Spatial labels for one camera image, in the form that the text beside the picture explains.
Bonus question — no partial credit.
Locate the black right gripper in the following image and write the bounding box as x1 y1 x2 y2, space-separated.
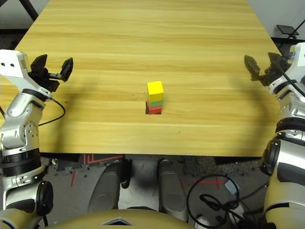
244 52 293 88

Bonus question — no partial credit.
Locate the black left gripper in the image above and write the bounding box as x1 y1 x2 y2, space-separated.
29 54 74 93

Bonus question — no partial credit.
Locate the yellow cube block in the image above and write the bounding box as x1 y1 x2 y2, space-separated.
147 80 165 102

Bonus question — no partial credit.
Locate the green cube block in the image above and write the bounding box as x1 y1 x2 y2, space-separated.
148 98 164 108

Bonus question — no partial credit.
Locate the red cube block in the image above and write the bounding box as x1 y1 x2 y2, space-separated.
147 105 163 116

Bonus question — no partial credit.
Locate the black tablet stand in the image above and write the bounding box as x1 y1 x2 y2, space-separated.
275 24 299 39

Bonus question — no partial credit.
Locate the black red-lined floor mat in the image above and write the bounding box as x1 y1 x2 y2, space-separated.
56 153 125 173

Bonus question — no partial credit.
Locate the grey robot left leg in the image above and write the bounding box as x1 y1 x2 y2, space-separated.
87 159 132 212

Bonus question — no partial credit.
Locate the grey robot leg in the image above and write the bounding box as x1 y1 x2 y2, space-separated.
87 159 132 212
158 158 189 222

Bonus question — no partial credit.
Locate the grey robot right leg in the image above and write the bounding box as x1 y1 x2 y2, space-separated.
158 158 189 222

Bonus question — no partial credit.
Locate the tan robot torso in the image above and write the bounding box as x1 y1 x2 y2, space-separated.
44 209 194 229

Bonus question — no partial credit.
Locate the white shoe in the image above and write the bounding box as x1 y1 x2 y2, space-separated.
194 214 212 229

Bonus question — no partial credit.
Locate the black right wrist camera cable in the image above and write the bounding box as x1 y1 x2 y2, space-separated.
277 56 305 96

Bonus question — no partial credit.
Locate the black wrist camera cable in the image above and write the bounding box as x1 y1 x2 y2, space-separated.
277 56 305 96
37 96 67 127

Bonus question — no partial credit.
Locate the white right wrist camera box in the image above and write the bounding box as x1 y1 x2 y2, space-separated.
289 42 305 81

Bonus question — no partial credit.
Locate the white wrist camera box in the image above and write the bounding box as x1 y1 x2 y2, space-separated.
0 49 52 99
289 42 305 81

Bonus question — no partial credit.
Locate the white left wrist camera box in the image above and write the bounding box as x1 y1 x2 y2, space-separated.
0 49 52 99

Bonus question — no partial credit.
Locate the black left wrist camera cable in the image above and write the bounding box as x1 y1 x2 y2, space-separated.
37 96 67 127

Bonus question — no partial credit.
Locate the black slanted frame bar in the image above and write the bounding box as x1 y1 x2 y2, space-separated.
18 0 39 21

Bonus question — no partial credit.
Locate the black floor cable bundle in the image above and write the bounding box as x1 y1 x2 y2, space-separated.
186 175 268 229

